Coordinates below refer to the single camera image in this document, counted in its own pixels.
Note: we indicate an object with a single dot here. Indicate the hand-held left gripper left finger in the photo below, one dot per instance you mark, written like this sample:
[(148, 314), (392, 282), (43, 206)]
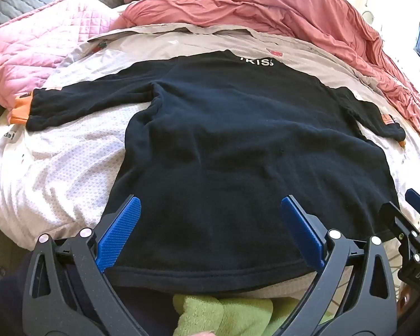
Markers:
[(120, 231)]

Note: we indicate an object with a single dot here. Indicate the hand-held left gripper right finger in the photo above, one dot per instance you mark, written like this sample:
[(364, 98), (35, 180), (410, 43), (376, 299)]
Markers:
[(302, 231)]

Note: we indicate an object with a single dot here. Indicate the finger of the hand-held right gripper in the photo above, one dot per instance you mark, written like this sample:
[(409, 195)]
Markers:
[(418, 201), (402, 229)]

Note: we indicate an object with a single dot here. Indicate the black sweater with orange cuffs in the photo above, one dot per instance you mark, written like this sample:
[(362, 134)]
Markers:
[(231, 140)]

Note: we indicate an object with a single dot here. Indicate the person's left hand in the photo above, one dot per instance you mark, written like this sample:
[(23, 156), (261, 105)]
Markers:
[(204, 333)]

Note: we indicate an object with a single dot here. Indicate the green towel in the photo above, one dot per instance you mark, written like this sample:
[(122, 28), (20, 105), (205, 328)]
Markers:
[(231, 315)]

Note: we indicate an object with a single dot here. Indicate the pink quilted pillow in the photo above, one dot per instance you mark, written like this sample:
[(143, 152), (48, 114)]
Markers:
[(38, 49)]

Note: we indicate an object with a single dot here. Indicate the beige printed blanket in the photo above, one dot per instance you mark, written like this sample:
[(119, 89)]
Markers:
[(196, 42)]

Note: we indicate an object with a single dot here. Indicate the salmon pink duvet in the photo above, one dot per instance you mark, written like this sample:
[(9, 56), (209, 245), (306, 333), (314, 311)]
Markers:
[(283, 10)]

